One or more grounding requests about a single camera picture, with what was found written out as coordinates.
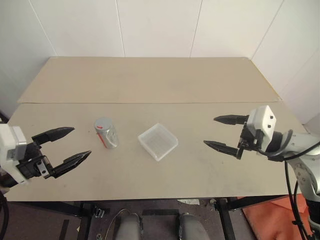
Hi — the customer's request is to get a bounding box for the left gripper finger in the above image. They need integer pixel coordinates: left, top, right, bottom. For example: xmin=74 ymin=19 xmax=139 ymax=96
xmin=31 ymin=126 xmax=76 ymax=149
xmin=49 ymin=150 xmax=93 ymax=179

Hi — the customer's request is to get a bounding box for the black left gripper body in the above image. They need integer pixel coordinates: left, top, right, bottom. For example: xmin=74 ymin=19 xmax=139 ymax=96
xmin=15 ymin=141 xmax=55 ymax=180

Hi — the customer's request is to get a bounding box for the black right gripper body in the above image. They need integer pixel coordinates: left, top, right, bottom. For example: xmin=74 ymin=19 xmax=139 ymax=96
xmin=238 ymin=124 xmax=265 ymax=151

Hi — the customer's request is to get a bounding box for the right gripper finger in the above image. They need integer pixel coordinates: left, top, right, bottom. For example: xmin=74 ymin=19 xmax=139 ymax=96
xmin=213 ymin=114 xmax=250 ymax=126
xmin=203 ymin=139 xmax=245 ymax=161

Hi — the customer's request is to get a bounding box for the clear square plastic container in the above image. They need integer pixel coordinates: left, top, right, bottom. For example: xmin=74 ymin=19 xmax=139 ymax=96
xmin=137 ymin=122 xmax=179 ymax=163

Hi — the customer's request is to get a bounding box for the orange cloth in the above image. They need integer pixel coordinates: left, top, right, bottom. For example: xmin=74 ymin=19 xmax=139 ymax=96
xmin=241 ymin=194 xmax=313 ymax=240

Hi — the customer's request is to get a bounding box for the grey rounded shape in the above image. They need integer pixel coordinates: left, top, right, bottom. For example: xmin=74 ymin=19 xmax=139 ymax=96
xmin=177 ymin=212 xmax=209 ymax=240
xmin=117 ymin=212 xmax=144 ymax=240

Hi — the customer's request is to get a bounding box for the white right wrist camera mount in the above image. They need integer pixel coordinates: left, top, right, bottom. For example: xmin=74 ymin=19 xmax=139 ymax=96
xmin=246 ymin=104 xmax=278 ymax=152

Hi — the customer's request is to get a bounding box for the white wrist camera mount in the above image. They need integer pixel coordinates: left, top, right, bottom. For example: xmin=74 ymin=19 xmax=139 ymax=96
xmin=0 ymin=123 xmax=29 ymax=186
xmin=246 ymin=104 xmax=278 ymax=152

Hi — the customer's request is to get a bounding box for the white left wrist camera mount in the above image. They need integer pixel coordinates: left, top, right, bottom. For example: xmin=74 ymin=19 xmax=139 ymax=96
xmin=0 ymin=123 xmax=29 ymax=186

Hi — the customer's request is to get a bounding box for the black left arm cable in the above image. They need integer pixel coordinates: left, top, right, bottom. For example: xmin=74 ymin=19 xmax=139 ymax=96
xmin=0 ymin=189 xmax=10 ymax=240

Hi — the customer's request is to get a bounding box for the black metal table frame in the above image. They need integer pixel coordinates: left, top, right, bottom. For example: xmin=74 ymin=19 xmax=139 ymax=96
xmin=6 ymin=194 xmax=301 ymax=240

